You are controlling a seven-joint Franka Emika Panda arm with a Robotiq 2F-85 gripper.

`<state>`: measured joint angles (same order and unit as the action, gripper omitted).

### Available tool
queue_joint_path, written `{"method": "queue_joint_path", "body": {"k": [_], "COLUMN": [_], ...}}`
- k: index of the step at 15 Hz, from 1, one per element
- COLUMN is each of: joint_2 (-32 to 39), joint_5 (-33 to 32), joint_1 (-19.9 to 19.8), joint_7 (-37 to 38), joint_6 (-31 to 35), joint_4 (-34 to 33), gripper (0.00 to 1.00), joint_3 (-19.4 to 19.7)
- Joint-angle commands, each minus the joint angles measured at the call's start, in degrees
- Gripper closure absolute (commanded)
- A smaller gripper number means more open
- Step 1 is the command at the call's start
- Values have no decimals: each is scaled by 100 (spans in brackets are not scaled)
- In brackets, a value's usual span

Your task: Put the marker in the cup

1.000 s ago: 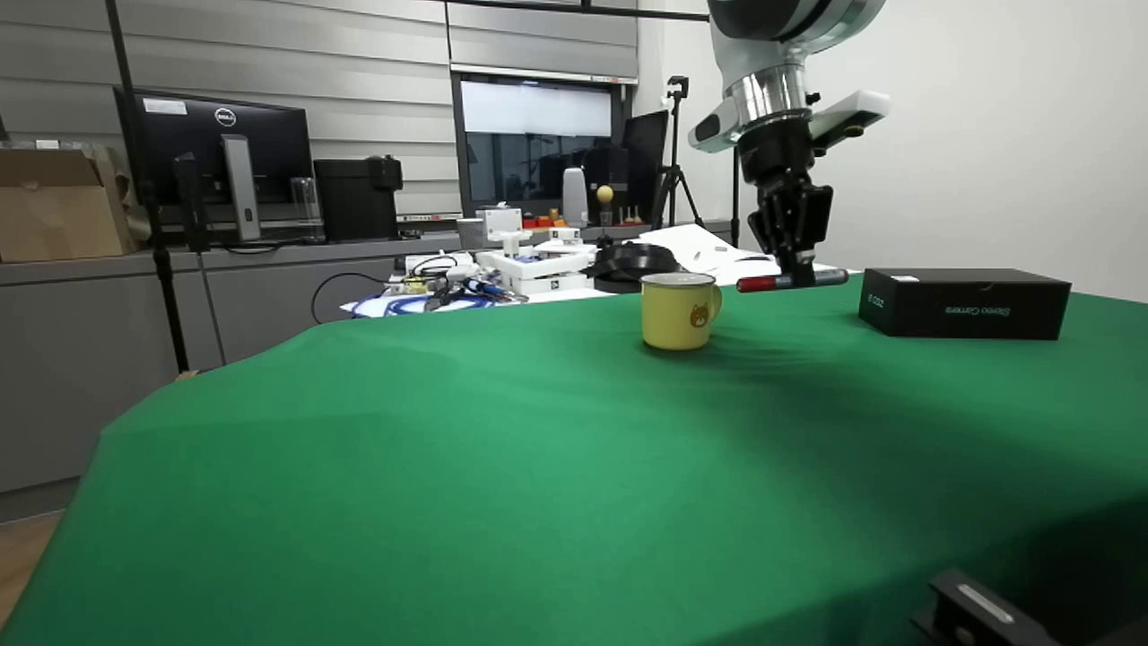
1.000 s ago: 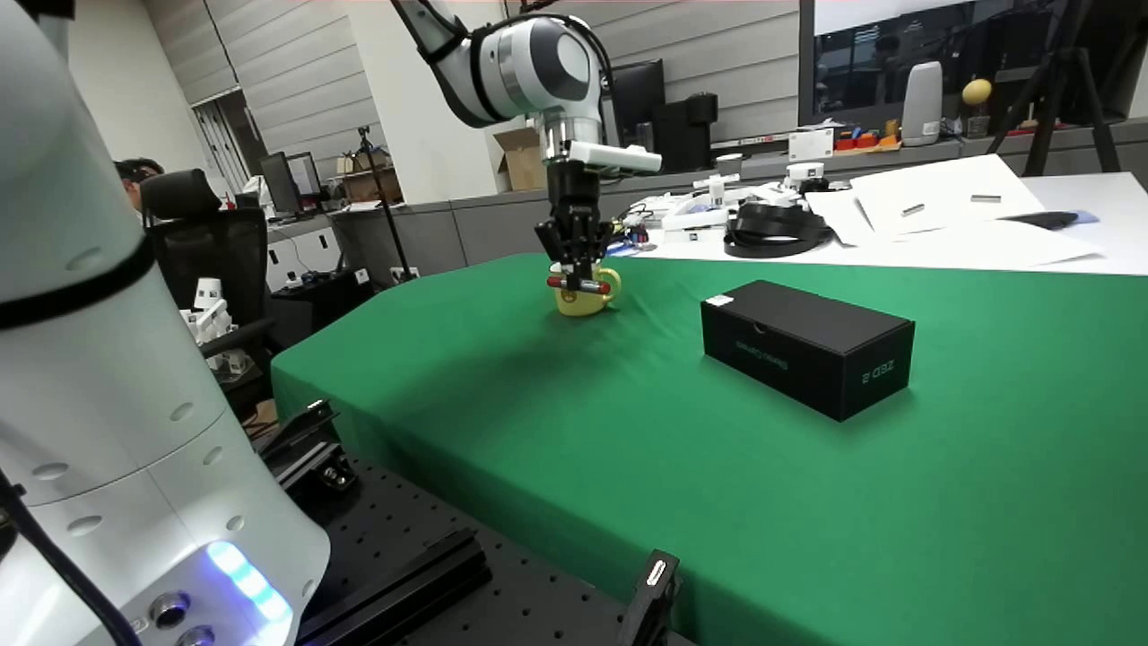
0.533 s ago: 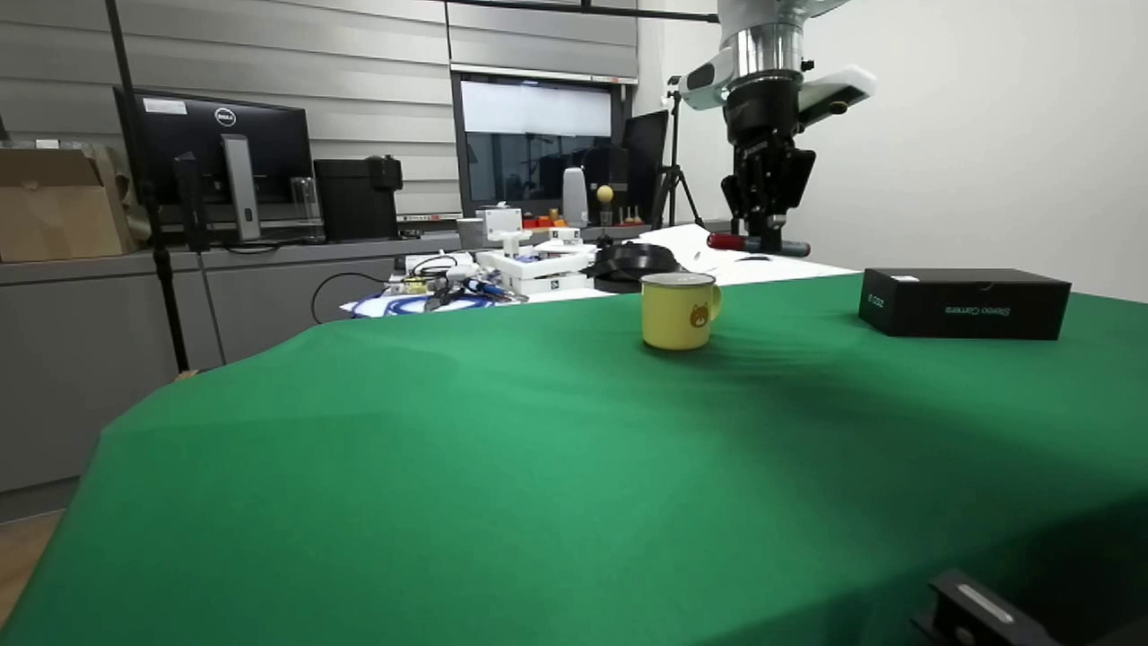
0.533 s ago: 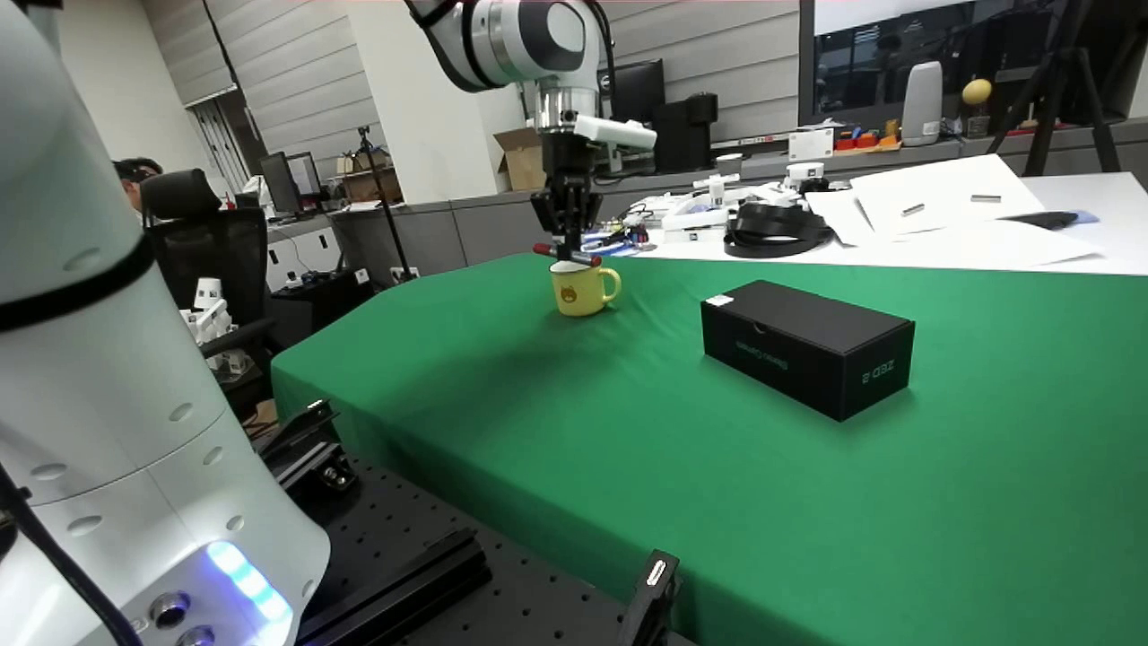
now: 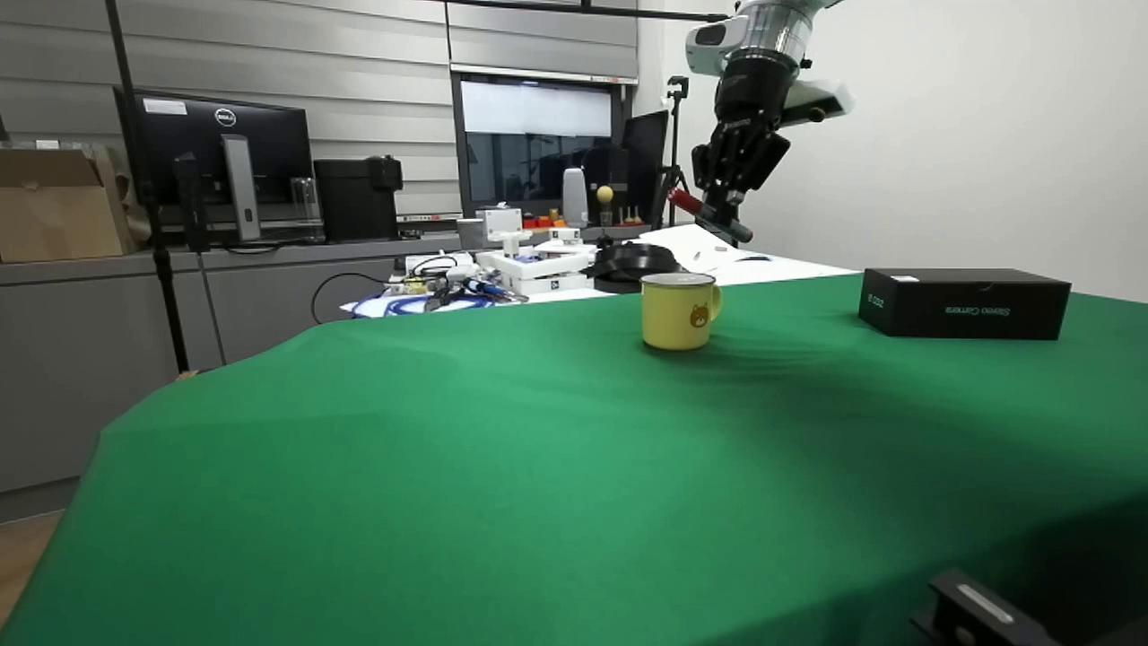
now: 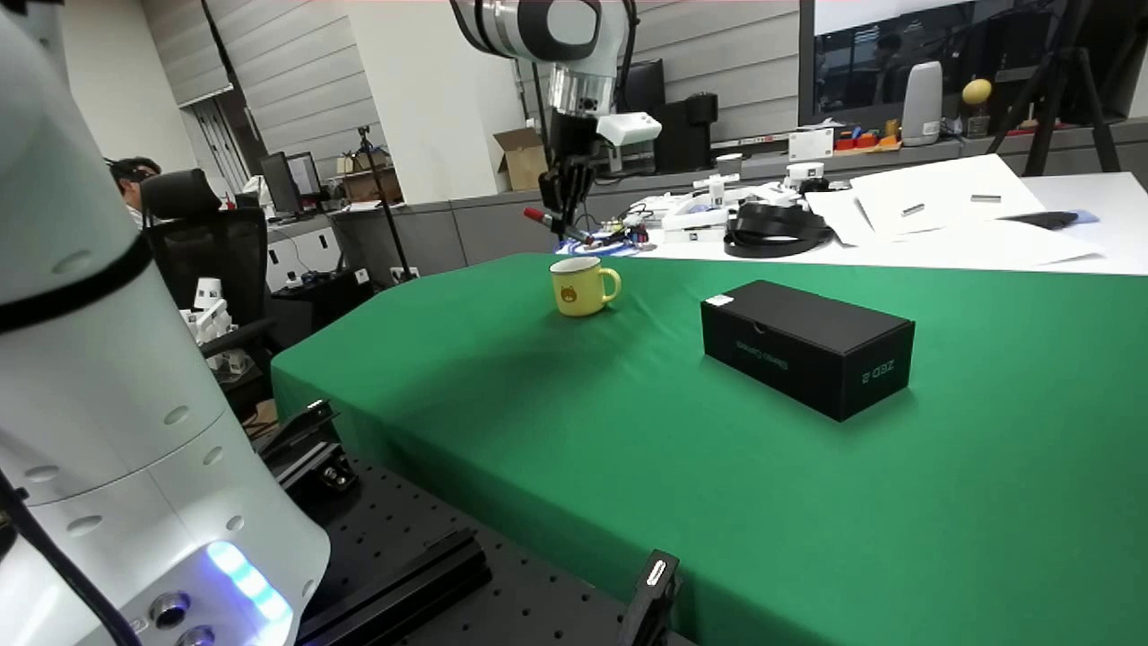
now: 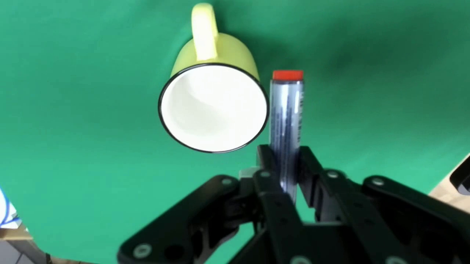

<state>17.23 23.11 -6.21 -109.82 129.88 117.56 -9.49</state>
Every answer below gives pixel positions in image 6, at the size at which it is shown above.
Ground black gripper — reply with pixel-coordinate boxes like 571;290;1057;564
538;111;602;244

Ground yellow enamel cup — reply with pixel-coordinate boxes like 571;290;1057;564
547;255;624;323

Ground large brown cardboard box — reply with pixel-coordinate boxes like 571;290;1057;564
493;122;553;198

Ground white power strip box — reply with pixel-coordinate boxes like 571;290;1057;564
649;177;748;237

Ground black small computer case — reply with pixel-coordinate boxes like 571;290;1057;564
649;91;720;177

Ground black Dell monitor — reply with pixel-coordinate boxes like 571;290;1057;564
616;58;667;118

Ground black light stand pole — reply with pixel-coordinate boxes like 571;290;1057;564
357;122;420;287

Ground small brown cardboard box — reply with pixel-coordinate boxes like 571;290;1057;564
337;164;407;209

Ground small white box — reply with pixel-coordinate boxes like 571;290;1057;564
786;122;840;164

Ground dark desk monitor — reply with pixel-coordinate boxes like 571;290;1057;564
257;146;328;223

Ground black rectangular box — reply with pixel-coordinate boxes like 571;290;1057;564
701;281;917;424

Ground orange red small items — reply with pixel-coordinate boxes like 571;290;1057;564
832;118;903;158

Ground green table cloth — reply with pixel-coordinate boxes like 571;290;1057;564
270;249;1148;646

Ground black office chair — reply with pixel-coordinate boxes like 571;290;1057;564
141;164;280;387

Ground small white device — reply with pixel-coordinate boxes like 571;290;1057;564
178;271;239;349

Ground white paper table cover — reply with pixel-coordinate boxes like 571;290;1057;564
638;149;1148;281

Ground person with black hair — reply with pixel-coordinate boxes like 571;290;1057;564
105;153;165;215

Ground flat black item on paper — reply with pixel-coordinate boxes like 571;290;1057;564
1002;209;1086;232

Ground blue white cable clutter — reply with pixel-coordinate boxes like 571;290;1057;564
583;215;659;261

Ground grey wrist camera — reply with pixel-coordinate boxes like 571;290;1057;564
591;106;667;149

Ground black cable bundle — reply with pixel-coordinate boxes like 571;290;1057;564
720;198;840;261

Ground black camera tripod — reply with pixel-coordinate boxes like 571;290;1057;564
987;0;1128;180

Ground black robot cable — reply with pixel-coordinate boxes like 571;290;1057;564
0;469;141;646

